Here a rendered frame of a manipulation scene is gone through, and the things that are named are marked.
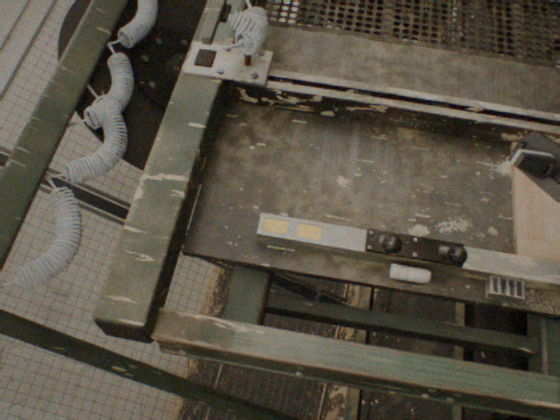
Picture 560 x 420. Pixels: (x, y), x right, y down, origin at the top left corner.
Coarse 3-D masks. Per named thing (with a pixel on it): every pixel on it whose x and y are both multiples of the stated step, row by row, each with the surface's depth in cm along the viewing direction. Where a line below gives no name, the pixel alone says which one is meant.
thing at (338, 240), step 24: (264, 216) 114; (264, 240) 114; (288, 240) 112; (312, 240) 112; (336, 240) 112; (360, 240) 112; (408, 264) 112; (432, 264) 110; (480, 264) 110; (504, 264) 110; (528, 264) 110; (552, 264) 110; (552, 288) 110
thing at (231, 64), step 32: (192, 64) 126; (224, 64) 126; (256, 64) 126; (256, 96) 131; (288, 96) 129; (320, 96) 127; (352, 96) 127; (384, 96) 129; (416, 96) 127; (448, 96) 127; (416, 128) 130; (448, 128) 128; (480, 128) 126; (512, 128) 124; (544, 128) 123
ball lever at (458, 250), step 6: (444, 246) 109; (456, 246) 99; (462, 246) 99; (438, 252) 110; (444, 252) 108; (450, 252) 99; (456, 252) 98; (462, 252) 98; (450, 258) 99; (456, 258) 98; (462, 258) 98; (456, 264) 99
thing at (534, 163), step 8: (520, 152) 67; (528, 152) 68; (520, 160) 67; (528, 160) 68; (536, 160) 68; (544, 160) 69; (552, 160) 69; (520, 168) 68; (528, 168) 69; (536, 168) 69; (544, 168) 70; (552, 168) 69; (536, 176) 70; (544, 176) 71
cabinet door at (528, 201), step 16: (512, 144) 128; (512, 176) 124; (512, 192) 123; (528, 192) 121; (544, 192) 121; (528, 208) 119; (544, 208) 119; (528, 224) 117; (544, 224) 117; (528, 240) 115; (544, 240) 115; (528, 256) 113; (544, 256) 113
